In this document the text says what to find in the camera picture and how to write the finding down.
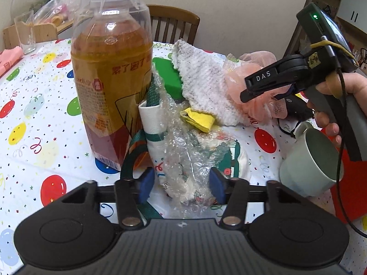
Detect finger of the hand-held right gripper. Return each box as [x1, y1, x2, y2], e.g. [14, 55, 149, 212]
[240, 84, 296, 103]

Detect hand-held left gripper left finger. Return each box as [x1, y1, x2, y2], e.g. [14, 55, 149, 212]
[59, 168, 156, 230]

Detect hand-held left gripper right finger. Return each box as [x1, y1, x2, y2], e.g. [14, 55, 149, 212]
[209, 168, 307, 230]

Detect pink mesh loofah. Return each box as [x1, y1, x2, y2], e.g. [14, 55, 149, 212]
[224, 51, 287, 120]

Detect clear bubble wrap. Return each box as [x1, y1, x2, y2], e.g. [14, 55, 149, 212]
[152, 71, 238, 208]

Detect white fuzzy towel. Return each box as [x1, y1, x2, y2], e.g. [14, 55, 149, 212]
[171, 38, 256, 127]

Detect white tote bag green straps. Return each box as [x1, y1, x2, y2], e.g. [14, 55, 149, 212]
[120, 73, 252, 230]

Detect green sponge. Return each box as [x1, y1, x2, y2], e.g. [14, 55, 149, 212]
[152, 57, 184, 100]

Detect person's right hand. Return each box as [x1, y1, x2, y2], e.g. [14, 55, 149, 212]
[306, 71, 367, 149]

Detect yellow cloth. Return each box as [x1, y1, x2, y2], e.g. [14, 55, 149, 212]
[179, 107, 217, 134]

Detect white base cabinet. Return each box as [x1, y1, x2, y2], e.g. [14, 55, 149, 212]
[314, 0, 367, 73]

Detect pale green mug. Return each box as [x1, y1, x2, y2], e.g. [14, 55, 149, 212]
[279, 121, 345, 197]

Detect wooden chair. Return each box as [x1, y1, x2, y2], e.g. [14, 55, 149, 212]
[146, 5, 200, 45]

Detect red printed bag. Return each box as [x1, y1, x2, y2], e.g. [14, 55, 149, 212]
[321, 126, 367, 224]

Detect balloon print tablecloth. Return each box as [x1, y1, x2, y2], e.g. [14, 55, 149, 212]
[0, 38, 367, 275]

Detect amber tea bottle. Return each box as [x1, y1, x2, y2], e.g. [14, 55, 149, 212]
[70, 0, 154, 171]

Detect wooden box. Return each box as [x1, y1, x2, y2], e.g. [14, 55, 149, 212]
[3, 23, 58, 50]

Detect pink cloth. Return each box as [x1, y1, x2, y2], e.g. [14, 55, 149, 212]
[0, 47, 23, 78]

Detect clear drinking glass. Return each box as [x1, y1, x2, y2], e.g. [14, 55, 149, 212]
[14, 10, 36, 55]

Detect clear plastic snack bag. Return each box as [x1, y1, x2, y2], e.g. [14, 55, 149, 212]
[31, 0, 78, 27]

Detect black device with cord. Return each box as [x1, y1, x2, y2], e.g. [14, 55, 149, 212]
[277, 96, 315, 136]

